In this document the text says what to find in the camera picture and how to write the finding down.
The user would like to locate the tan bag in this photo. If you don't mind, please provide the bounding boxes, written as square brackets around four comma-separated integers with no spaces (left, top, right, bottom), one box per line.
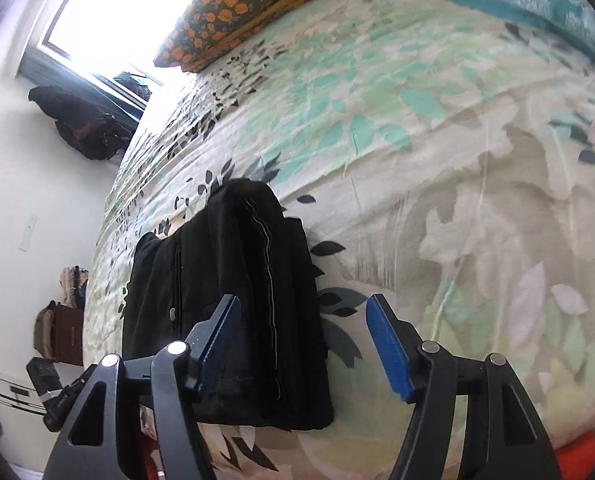
[34,301,58,361]

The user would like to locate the leaf printed bedsheet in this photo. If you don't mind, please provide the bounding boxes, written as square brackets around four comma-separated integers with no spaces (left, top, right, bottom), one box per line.
[82,0,595,480]

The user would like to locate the teal damask blanket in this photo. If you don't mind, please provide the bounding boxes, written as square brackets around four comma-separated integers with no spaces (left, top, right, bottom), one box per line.
[377,0,595,68]

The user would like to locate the white wall switch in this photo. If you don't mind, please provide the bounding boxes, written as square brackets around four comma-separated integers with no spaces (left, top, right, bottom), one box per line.
[18,215,37,253]

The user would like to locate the brown wooden cabinet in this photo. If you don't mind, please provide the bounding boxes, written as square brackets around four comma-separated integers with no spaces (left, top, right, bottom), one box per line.
[52,304,86,367]

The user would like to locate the orange floral pillow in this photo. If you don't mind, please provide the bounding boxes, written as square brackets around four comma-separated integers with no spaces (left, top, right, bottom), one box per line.
[152,0,378,73]

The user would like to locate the black pants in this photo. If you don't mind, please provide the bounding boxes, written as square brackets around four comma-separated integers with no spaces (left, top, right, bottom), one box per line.
[122,178,334,432]

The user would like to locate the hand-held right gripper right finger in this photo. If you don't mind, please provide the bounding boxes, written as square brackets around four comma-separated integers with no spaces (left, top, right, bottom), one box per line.
[365,294,563,480]

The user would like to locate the black backpack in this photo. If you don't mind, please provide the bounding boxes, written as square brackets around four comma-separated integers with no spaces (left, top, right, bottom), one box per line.
[28,85,133,162]

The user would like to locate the dark clothes on windowsill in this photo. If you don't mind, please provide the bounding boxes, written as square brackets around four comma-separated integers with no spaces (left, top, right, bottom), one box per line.
[112,71,152,101]

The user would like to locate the red cloth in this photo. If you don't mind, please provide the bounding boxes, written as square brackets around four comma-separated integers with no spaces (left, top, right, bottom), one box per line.
[552,430,595,480]

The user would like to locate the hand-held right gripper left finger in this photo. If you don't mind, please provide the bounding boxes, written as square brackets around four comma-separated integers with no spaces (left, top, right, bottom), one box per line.
[42,294,242,480]

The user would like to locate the bright window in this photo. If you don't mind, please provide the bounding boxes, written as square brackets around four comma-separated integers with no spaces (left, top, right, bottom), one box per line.
[20,0,218,111]

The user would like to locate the pile of clothes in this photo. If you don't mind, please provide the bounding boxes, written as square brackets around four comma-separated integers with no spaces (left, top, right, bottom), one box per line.
[60,265,89,308]

